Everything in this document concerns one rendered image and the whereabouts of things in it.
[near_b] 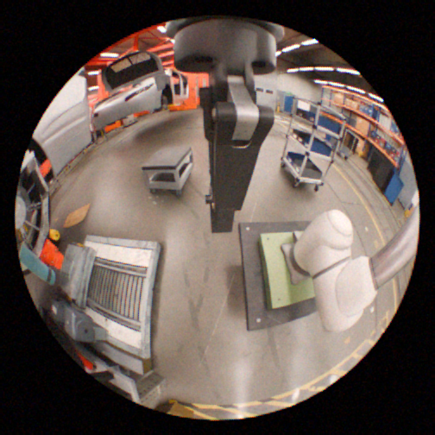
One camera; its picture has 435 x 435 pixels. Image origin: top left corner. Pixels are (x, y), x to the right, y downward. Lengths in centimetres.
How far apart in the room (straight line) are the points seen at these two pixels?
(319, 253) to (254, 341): 64
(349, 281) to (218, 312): 68
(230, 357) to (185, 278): 58
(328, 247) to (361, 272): 13
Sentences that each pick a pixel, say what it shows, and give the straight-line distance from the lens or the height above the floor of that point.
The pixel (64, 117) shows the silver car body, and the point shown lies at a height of 110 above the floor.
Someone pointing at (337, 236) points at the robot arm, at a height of 61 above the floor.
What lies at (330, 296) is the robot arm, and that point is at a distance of 42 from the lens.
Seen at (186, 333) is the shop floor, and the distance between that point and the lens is 87.
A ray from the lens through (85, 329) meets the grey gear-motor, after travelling 87.
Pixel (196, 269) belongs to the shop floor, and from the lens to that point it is 89.
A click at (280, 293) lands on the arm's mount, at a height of 35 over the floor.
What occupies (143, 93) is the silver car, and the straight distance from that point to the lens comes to 280.
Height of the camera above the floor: 84
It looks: 51 degrees down
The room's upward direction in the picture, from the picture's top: straight up
